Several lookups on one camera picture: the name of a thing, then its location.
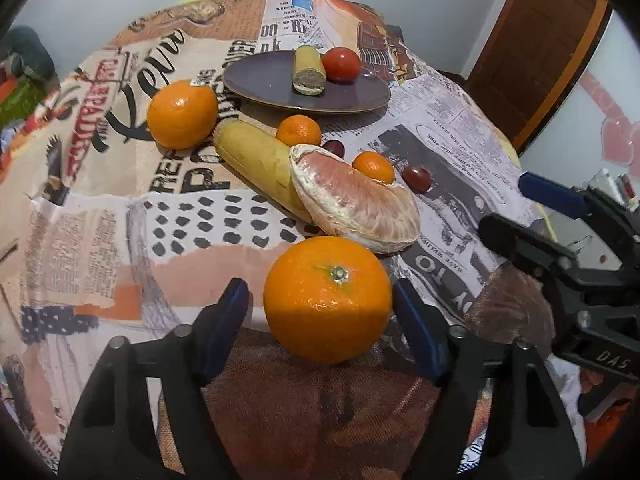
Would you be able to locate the large orange with white sticker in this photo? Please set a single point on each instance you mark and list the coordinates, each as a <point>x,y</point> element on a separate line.
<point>182,114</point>

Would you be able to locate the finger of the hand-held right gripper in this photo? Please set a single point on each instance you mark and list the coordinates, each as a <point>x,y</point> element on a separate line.
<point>520,240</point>
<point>550,192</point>

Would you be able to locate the small tangerine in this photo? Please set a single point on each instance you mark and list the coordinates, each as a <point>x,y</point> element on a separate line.
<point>298,131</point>
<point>374,166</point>

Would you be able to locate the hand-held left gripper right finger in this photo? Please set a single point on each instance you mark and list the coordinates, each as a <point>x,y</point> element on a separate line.
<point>419,327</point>

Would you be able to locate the short cut banana piece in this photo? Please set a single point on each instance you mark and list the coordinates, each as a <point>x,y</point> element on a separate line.
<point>309,71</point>

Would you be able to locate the dark red grape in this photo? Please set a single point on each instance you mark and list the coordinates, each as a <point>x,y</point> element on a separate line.
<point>335,147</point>
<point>416,178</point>

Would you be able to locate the peeled pink pomelo segment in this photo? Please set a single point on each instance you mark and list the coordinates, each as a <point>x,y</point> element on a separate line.
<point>355,205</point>

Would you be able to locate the brown wooden door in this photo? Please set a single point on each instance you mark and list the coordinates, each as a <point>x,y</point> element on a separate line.
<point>540,35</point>

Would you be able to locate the pink wall decoration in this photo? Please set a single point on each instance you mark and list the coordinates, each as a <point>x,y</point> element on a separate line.
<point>615,130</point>

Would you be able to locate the red tomato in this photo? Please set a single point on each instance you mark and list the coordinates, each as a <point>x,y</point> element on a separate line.
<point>341,64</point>

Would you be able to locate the large orange with green stem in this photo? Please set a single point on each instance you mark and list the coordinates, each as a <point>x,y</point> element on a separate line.
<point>327,300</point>

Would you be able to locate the dark green cushion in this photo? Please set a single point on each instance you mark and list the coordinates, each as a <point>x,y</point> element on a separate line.
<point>30,50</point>

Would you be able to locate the green and red cloth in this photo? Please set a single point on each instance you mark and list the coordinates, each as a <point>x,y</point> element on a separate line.
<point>17,100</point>

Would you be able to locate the printed newspaper pattern tablecloth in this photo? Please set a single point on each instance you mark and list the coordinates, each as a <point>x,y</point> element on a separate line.
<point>100,220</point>

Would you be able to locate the dark purple oval plate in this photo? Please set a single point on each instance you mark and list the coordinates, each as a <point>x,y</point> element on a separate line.
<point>265,80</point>

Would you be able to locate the yellow banana half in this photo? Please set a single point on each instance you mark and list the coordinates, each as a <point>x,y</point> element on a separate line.
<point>257,162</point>

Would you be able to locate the white clutter on shelf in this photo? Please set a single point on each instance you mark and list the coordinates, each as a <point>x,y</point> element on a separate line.
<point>607,182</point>

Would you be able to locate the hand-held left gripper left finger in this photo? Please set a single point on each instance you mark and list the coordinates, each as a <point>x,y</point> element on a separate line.
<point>227,312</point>

